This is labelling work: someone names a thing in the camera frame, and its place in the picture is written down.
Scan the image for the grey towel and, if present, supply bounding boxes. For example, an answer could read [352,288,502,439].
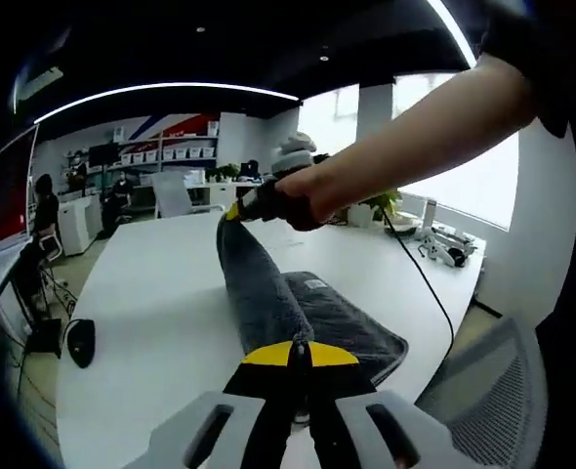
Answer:
[216,214,410,387]

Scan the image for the long ceiling light strip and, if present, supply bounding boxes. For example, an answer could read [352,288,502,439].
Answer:
[32,81,302,124]
[426,0,478,69]

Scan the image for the black cable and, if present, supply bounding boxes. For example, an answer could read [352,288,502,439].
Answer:
[381,212,457,356]

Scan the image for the white handheld controller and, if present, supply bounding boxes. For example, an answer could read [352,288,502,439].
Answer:
[417,235,454,268]

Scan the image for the white background counter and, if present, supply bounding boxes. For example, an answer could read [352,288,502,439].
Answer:
[185,179,269,207]

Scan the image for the black floor box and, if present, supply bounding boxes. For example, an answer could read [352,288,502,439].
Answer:
[26,320,65,359]

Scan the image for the grey mesh office chair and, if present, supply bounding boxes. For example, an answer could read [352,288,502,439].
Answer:
[414,317,550,469]

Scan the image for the small green plants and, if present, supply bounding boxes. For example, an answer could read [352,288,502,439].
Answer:
[204,163,241,185]

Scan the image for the black backpack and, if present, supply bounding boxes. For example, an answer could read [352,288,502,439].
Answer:
[238,159,263,184]

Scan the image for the person's dark shirt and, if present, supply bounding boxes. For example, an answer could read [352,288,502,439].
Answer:
[475,0,576,143]

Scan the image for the black round device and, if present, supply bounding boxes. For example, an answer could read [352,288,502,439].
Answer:
[65,319,97,369]

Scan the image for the black background monitor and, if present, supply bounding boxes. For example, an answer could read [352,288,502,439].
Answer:
[88,144,121,165]

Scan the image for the white cabinet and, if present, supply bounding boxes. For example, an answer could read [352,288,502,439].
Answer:
[57,198,105,258]

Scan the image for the storage shelf with white bins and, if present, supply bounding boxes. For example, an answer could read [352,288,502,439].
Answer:
[65,121,221,175]

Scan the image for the white upright device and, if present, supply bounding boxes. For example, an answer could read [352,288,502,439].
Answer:
[421,197,438,232]

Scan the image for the person's right hand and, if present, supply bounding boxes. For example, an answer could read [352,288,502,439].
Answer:
[275,153,368,233]

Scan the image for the large green potted plant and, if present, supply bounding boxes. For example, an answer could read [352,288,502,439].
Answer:
[349,189,404,230]

